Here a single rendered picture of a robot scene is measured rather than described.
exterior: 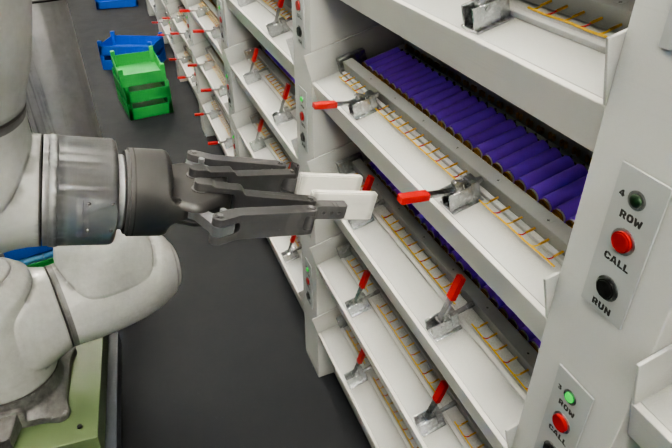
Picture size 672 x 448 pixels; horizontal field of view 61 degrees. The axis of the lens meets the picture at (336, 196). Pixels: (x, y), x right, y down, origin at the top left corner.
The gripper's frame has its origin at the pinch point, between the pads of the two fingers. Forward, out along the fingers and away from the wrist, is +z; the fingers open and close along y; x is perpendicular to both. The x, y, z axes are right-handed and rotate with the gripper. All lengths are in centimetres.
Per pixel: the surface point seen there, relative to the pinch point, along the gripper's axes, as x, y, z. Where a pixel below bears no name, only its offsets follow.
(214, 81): -40, -153, 25
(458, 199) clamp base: 0.3, 0.8, 14.6
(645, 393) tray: -0.7, 27.5, 14.1
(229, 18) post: -8, -113, 17
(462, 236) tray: -2.3, 4.2, 13.9
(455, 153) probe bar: 3.0, -5.6, 17.4
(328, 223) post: -30, -43, 24
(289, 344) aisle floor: -76, -56, 29
